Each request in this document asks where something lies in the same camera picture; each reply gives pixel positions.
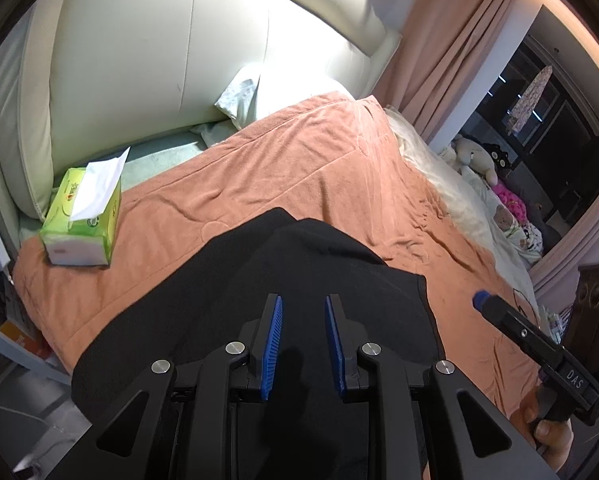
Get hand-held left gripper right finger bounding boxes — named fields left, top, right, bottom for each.
left=324, top=294, right=560, bottom=480

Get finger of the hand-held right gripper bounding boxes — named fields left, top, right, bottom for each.
left=472, top=290, right=565, bottom=362

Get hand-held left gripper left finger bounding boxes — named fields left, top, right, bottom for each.
left=47, top=294, right=284, bottom=480

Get black pants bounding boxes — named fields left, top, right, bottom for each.
left=71, top=207, right=446, bottom=480

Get person's right hand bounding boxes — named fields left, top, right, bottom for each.
left=509, top=390, right=573, bottom=474

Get dark wooden furniture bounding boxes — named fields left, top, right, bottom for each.
left=563, top=260, right=599, bottom=363

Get grey sofa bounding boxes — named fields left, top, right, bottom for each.
left=527, top=210, right=563, bottom=252

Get pink plush toy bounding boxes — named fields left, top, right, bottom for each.
left=492, top=182, right=529, bottom=224

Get cream printed quilt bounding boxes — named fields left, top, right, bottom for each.
left=384, top=106, right=545, bottom=286

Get black plush toy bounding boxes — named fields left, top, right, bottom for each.
left=479, top=142, right=513, bottom=172

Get beige plush toy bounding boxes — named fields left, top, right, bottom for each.
left=452, top=137, right=500, bottom=187

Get orange blanket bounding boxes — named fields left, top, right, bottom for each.
left=12, top=91, right=550, bottom=426

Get dark window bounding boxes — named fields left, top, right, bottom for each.
left=459, top=5, right=599, bottom=247

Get green tissue box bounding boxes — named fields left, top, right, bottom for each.
left=40, top=146, right=131, bottom=267

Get pale green bed sheet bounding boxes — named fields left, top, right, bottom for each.
left=17, top=121, right=240, bottom=247

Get hanging patterned cloth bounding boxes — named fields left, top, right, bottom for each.
left=507, top=65, right=553, bottom=134

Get white bedside table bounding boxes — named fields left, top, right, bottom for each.
left=0, top=280, right=75, bottom=392

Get orange box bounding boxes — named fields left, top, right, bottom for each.
left=0, top=319, right=46, bottom=357

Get white pillow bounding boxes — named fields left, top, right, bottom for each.
left=214, top=62, right=360, bottom=134

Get cream padded headboard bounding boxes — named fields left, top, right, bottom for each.
left=0, top=0, right=403, bottom=221

